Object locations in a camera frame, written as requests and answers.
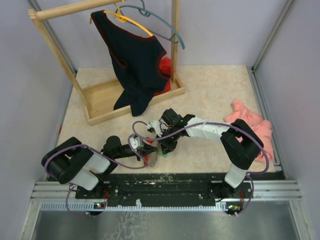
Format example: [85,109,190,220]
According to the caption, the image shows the dark navy vest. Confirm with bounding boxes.
[90,10,170,117]

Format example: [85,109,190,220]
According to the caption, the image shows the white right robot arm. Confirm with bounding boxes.
[149,108,264,198]

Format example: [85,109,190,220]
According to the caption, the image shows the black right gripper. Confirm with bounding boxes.
[156,126,181,155]

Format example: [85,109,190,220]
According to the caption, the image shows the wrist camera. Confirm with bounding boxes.
[128,134,144,151]
[147,120,163,137]

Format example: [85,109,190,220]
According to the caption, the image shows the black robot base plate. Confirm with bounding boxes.
[46,172,286,208]

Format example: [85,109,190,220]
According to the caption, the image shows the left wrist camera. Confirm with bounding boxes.
[128,134,144,151]

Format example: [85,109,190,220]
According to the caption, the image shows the wooden clothes rack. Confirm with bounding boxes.
[28,0,131,126]

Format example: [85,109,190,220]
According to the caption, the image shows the red-handled metal key organizer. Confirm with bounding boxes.
[143,138,161,168]

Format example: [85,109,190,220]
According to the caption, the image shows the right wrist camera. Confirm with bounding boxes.
[147,120,163,137]

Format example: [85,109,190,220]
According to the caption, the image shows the pink cloth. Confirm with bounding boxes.
[223,98,274,162]

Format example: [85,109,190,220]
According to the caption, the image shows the grey-blue plastic hanger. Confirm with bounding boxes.
[115,0,186,50]

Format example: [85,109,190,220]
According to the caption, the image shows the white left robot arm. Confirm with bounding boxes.
[41,135,158,199]

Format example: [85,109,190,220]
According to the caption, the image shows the red cloth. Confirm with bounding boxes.
[154,57,171,96]

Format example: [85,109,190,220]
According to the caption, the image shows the yellow plastic hanger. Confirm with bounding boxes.
[103,2,153,38]

